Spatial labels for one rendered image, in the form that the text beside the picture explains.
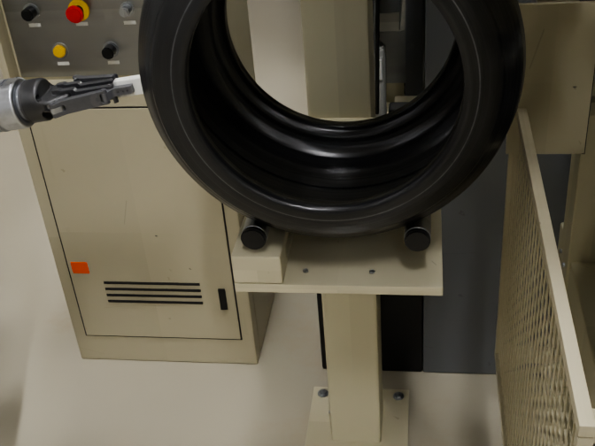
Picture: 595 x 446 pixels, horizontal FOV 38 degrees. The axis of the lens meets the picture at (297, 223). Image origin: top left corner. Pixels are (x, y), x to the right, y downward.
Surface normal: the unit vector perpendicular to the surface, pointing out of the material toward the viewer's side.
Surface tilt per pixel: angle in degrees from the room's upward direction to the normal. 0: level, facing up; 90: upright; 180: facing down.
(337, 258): 0
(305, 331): 0
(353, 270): 0
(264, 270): 90
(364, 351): 90
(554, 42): 90
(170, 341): 90
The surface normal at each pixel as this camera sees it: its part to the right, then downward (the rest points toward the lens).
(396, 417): -0.07, -0.84
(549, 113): -0.13, 0.55
